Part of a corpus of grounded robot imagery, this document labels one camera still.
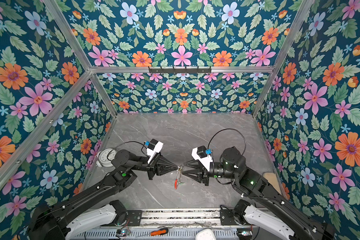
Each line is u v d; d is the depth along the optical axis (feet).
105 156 2.97
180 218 2.46
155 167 1.77
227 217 2.41
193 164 1.85
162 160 1.82
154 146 1.69
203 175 1.62
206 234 2.20
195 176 1.78
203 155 1.56
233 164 1.45
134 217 2.42
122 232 2.31
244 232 2.31
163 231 2.26
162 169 1.85
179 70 3.06
